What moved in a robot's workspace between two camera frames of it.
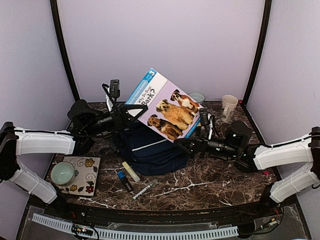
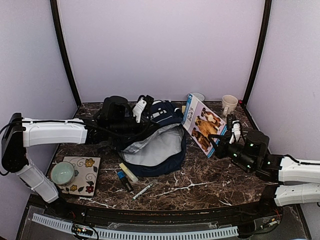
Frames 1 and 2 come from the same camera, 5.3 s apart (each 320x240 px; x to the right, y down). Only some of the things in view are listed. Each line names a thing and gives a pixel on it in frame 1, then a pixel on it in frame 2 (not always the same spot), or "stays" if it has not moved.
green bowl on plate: x=62 y=173 stays
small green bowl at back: x=198 y=96 stays
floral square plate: x=86 y=171 stays
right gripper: x=200 y=144 → x=223 y=146
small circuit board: x=77 y=229 stays
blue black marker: x=122 y=176 stays
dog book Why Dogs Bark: x=170 y=112 → x=199 y=121
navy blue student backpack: x=149 y=152 stays
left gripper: x=119 y=116 → x=144 y=121
